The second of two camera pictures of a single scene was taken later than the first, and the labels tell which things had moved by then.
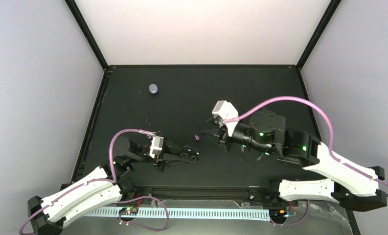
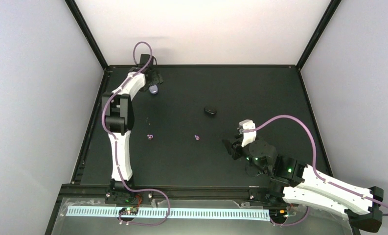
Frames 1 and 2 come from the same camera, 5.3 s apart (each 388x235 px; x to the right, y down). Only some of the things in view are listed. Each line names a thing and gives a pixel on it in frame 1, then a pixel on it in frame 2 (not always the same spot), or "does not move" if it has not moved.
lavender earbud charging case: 153,88 does not move
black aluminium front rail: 203,192 does not move
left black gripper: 159,159 to 156,78
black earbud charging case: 189,153 to 210,111
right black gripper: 214,134 to 232,149
